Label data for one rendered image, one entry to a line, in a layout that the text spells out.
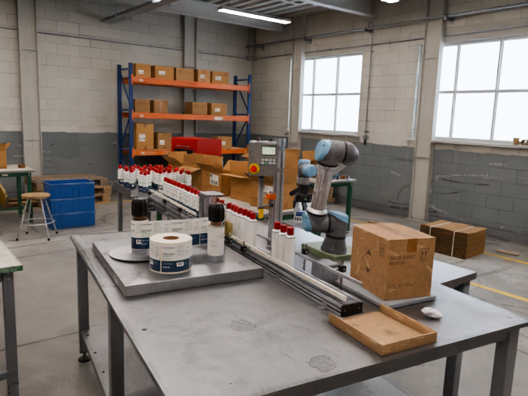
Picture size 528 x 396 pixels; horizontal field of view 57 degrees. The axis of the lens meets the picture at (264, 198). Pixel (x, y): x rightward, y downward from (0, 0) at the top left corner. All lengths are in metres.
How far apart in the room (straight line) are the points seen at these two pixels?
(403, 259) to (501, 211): 5.75
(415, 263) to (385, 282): 0.16
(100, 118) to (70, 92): 0.73
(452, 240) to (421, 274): 4.16
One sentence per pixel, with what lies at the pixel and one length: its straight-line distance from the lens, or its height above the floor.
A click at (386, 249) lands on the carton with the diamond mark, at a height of 1.08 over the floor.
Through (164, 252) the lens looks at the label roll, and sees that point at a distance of 2.29.
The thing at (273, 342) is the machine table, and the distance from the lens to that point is 1.78.
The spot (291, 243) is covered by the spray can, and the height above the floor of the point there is 1.01.
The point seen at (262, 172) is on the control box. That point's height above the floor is 1.31.
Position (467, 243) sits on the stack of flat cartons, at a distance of 6.37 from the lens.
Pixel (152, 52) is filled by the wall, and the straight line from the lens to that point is 10.67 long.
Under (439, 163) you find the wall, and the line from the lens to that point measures 8.32.
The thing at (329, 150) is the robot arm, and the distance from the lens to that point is 2.58.
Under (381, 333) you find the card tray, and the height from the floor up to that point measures 0.83.
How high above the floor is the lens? 1.61
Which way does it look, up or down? 9 degrees down
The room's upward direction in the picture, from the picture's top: 2 degrees clockwise
